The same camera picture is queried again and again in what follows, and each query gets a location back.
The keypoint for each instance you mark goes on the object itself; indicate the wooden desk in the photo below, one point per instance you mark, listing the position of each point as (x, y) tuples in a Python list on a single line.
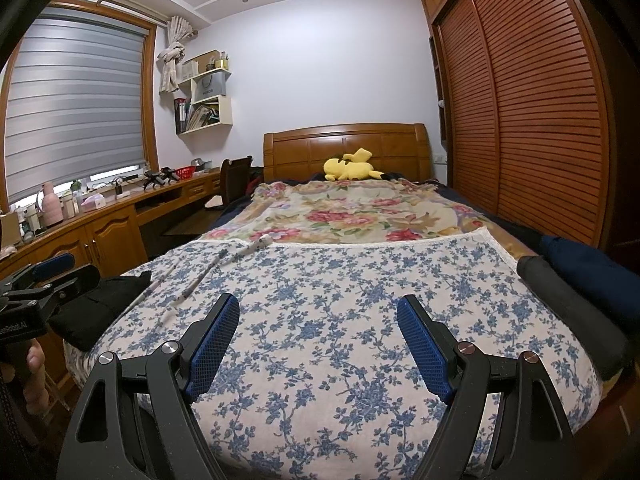
[(105, 232)]

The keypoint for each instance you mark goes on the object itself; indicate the curtain rod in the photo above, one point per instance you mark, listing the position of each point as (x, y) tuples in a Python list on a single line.
[(115, 2)]

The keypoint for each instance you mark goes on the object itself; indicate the person's left hand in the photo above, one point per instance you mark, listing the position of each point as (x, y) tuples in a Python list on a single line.
[(36, 375)]

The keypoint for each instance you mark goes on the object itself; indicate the black gadget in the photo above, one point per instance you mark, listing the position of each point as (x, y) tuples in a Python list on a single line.
[(159, 178)]

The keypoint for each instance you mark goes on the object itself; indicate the tied beige curtain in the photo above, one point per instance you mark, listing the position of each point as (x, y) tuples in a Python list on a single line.
[(169, 65)]

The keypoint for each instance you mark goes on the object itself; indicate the rose floral blanket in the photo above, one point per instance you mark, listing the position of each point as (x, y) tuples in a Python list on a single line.
[(350, 210)]

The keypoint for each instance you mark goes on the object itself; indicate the wooden headboard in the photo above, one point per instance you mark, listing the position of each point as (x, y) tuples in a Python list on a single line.
[(295, 152)]

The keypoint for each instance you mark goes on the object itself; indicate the white wall shelf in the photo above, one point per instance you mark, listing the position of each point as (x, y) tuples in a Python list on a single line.
[(226, 110)]

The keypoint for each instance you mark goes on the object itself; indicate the pink bottle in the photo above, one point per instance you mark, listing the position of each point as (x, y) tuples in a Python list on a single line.
[(53, 205)]

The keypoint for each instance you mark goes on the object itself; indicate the pink tissue box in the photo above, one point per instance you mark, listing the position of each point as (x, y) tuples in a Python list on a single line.
[(92, 202)]

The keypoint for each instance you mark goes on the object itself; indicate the wooden chair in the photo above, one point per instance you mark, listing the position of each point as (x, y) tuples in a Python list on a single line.
[(236, 175)]

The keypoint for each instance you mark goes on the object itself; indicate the blue floral bed sheet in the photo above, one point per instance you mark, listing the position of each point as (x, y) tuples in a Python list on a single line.
[(325, 270)]

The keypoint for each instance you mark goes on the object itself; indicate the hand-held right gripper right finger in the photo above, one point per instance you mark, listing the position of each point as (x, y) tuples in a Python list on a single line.
[(425, 350)]

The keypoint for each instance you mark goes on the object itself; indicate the dark grey folded clothes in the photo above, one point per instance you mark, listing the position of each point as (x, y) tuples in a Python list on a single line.
[(575, 310)]

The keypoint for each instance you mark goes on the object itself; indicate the grey window blind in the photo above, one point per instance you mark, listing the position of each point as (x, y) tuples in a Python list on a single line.
[(75, 105)]

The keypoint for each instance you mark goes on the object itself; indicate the wooden louvred wardrobe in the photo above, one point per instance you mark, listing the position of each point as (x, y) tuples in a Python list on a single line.
[(535, 110)]

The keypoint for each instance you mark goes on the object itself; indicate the red basket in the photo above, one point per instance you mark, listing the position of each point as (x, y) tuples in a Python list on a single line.
[(184, 172)]

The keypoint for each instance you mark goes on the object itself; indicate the row of books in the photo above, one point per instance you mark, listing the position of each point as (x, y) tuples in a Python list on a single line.
[(202, 116)]

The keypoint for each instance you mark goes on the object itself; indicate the navy blue blazer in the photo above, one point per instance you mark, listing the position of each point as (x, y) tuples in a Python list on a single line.
[(575, 255)]

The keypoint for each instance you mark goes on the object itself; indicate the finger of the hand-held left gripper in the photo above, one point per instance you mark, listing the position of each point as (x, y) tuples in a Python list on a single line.
[(52, 265), (75, 282)]

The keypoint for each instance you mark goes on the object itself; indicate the wooden window frame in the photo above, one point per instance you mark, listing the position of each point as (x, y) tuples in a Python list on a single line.
[(150, 110)]

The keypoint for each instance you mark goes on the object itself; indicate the navy bed cover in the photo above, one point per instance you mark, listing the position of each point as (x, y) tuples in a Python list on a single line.
[(235, 212)]

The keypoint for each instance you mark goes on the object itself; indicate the grey paper bag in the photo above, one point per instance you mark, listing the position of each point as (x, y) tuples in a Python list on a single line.
[(211, 86)]

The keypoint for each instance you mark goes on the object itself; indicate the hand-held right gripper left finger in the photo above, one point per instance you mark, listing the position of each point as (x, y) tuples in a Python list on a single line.
[(212, 350)]

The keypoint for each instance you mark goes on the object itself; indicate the black folded clothes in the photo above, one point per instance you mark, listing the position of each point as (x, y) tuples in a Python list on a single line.
[(100, 310)]

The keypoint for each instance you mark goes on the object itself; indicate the yellow plush toy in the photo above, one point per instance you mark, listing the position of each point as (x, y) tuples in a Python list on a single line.
[(350, 170)]

